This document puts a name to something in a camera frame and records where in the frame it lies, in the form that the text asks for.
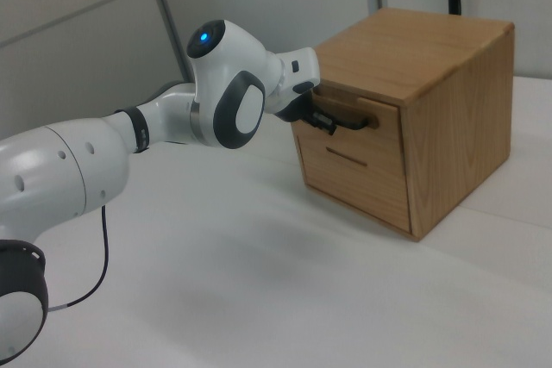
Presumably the wooden drawer with slot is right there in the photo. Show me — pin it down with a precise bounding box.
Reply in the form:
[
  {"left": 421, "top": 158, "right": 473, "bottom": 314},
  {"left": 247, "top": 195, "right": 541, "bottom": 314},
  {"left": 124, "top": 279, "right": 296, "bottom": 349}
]
[{"left": 297, "top": 136, "right": 413, "bottom": 234}]

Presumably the wooden two-drawer cabinet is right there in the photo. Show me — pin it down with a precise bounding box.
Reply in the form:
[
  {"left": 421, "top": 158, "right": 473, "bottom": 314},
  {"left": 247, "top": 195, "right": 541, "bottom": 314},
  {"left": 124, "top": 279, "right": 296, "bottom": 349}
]
[{"left": 292, "top": 7, "right": 517, "bottom": 243}]

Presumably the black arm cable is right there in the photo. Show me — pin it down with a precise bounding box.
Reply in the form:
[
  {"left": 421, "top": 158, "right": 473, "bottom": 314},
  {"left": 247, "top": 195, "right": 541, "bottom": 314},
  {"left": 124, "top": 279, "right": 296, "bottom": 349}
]
[{"left": 46, "top": 203, "right": 110, "bottom": 314}]

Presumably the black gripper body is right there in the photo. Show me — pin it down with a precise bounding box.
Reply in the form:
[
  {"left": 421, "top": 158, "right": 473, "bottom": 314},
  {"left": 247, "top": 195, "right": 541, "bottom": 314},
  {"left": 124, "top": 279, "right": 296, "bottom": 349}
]
[{"left": 274, "top": 90, "right": 317, "bottom": 124}]

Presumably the black metal drawer handle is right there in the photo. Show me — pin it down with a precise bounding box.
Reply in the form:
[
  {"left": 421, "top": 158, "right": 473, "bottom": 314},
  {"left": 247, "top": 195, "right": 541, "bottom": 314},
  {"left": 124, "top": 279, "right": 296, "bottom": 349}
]
[{"left": 311, "top": 89, "right": 376, "bottom": 132}]

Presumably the wooden drawer with handle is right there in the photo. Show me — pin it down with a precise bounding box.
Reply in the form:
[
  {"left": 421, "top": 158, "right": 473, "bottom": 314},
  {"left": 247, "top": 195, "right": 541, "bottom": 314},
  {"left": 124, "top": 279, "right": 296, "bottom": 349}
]
[{"left": 292, "top": 83, "right": 407, "bottom": 178}]

